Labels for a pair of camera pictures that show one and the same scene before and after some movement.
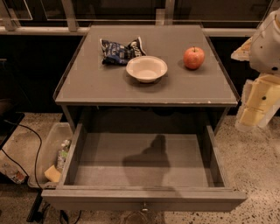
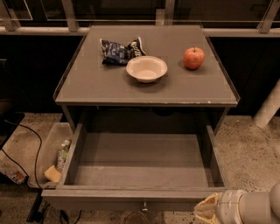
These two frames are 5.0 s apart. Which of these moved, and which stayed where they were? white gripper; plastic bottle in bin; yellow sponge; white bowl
Moved: white gripper
Stayed: plastic bottle in bin; yellow sponge; white bowl
